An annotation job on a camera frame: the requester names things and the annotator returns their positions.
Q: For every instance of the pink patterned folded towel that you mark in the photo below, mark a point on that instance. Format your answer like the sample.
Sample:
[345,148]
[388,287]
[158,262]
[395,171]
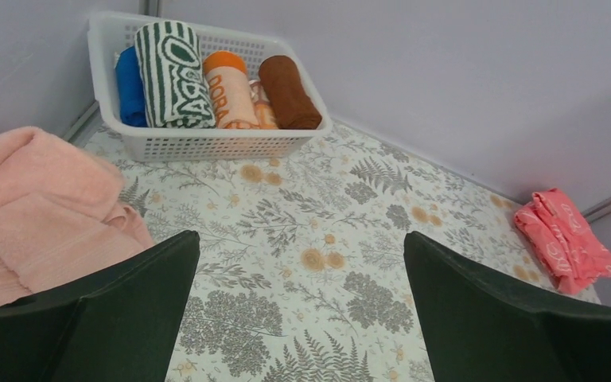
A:
[563,241]

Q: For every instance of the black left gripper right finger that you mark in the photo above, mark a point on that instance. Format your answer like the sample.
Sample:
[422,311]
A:
[482,325]

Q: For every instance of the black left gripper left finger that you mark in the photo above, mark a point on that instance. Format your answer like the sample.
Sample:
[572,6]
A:
[117,324]

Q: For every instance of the pink towel under striped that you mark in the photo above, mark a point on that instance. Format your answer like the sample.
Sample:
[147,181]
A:
[61,217]

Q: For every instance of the brown towel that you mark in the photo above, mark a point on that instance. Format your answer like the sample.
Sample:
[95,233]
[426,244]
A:
[282,82]

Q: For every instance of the orange rolled towel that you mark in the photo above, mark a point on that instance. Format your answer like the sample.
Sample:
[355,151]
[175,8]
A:
[229,89]

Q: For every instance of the beige patterned rolled towel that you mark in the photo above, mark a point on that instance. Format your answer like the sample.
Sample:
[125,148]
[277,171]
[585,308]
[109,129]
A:
[262,106]

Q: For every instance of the floral patterned table mat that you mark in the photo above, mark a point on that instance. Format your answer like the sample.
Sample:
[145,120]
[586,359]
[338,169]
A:
[301,274]

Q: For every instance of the blue rolled towel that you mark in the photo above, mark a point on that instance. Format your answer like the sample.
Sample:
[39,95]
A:
[132,103]

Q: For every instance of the green white striped towel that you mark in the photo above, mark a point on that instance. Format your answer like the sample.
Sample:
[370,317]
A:
[176,93]

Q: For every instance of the white plastic basket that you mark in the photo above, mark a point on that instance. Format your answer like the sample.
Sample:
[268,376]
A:
[110,32]

